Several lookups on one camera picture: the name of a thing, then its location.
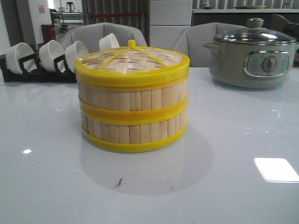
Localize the bamboo steamer lid yellow rim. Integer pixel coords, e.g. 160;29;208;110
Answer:
74;40;190;90

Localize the bamboo steamer basket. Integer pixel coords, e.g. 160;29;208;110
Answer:
78;79;188;120
81;107;187;153

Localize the white bowl right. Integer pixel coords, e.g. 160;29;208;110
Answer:
99;33;119;50

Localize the white bowl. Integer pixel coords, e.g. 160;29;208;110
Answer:
6;42;34;74
65;41;89;73
39;40;65;73
99;33;119;50

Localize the grey chair right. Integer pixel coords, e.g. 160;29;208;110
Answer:
171;22;242;67

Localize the grey chair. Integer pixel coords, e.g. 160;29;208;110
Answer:
58;22;147;53
171;22;242;67

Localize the white cabinet background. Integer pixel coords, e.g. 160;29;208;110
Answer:
149;0;192;49

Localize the grey chair left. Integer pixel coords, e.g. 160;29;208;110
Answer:
58;22;147;53

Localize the grey-green electric cooking pot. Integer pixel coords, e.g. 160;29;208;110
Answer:
203;41;299;89

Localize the black bowl rack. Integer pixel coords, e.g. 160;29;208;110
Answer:
0;53;77;83

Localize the red fire extinguisher box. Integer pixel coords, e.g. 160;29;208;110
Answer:
41;24;56;43

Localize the glass pot lid with knob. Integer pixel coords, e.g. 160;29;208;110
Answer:
214;18;296;45

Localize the white bowl far left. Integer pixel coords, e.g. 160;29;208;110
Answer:
6;42;34;74

